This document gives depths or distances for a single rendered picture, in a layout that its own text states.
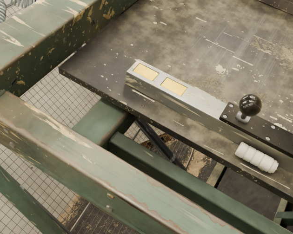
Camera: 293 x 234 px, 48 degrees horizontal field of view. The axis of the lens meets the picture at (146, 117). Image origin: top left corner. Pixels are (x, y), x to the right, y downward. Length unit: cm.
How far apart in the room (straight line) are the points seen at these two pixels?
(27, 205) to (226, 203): 71
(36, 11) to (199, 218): 53
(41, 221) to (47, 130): 66
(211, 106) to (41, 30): 38
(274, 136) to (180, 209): 25
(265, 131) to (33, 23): 52
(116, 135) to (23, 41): 27
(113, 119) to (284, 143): 35
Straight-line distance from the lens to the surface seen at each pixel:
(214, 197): 70
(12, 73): 68
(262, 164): 68
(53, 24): 74
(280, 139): 69
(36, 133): 62
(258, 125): 69
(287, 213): 239
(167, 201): 55
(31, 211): 121
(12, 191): 118
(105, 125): 72
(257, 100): 58
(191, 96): 70
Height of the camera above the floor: 177
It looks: 16 degrees down
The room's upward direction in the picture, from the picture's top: 40 degrees counter-clockwise
